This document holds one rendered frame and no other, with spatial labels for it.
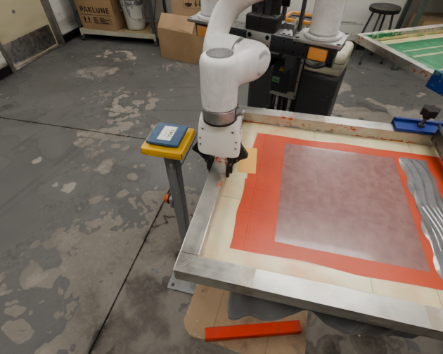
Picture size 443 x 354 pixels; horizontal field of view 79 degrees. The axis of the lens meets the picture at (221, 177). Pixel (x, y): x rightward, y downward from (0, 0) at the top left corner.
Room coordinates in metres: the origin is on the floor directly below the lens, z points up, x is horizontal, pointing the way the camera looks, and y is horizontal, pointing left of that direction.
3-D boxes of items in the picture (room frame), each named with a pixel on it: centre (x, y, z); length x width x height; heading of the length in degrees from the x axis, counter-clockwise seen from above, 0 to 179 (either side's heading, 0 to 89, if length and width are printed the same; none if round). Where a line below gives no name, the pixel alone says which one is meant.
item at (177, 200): (0.66, 0.16, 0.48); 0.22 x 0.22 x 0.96; 77
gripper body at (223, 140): (0.50, 0.00, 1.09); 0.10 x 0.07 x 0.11; 77
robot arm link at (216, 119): (0.50, 0.00, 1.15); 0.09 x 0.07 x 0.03; 77
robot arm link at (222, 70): (0.52, -0.03, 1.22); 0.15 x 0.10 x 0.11; 145
